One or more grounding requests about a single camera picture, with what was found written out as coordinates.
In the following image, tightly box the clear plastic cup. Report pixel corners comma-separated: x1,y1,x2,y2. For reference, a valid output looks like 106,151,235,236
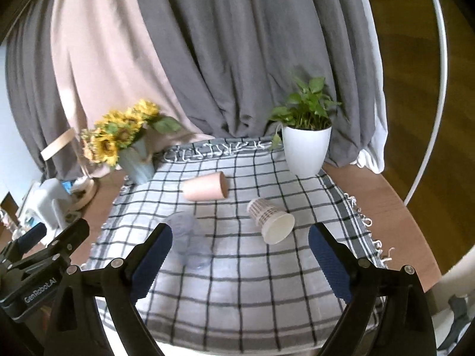
164,211,212,271

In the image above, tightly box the blue ribbed vase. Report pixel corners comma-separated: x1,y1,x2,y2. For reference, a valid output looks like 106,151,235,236
118,136,156,185

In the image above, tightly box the checked tablecloth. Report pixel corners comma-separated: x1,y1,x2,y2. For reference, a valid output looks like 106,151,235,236
80,139,394,353

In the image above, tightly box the white sheer curtain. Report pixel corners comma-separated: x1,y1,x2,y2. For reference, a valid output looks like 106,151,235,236
352,18,389,174

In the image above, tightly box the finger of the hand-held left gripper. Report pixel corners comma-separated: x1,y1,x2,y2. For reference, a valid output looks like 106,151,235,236
5,222,48,257
20,218,91,269

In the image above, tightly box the white ring hoop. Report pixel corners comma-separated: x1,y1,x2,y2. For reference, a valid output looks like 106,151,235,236
403,0,447,207

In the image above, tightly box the white plant pot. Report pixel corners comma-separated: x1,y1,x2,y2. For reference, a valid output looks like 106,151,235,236
281,124,333,179

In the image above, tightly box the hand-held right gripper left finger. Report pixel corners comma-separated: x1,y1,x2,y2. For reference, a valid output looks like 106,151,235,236
41,223,174,356

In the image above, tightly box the pink curtain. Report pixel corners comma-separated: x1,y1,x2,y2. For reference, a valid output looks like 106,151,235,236
50,0,209,179

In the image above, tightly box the dark grey object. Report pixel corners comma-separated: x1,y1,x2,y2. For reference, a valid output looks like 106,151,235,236
438,294,470,351

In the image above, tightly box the green potted plant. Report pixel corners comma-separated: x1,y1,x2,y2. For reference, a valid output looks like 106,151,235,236
267,76,342,151

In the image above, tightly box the grey curtain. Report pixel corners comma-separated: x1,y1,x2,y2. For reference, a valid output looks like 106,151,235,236
5,0,384,179

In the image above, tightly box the artificial sunflower bouquet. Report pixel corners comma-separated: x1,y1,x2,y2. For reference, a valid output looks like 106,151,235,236
80,98,183,168

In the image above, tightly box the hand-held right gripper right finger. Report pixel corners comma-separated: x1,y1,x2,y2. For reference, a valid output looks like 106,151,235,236
308,223,437,356

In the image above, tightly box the wooden stand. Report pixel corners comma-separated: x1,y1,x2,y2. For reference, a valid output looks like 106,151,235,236
40,128,99,209

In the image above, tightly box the patterned paper cup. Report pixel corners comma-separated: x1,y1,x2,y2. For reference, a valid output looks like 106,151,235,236
247,198,296,245

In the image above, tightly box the pink cup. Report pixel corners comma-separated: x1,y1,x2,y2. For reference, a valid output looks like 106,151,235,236
183,171,229,202

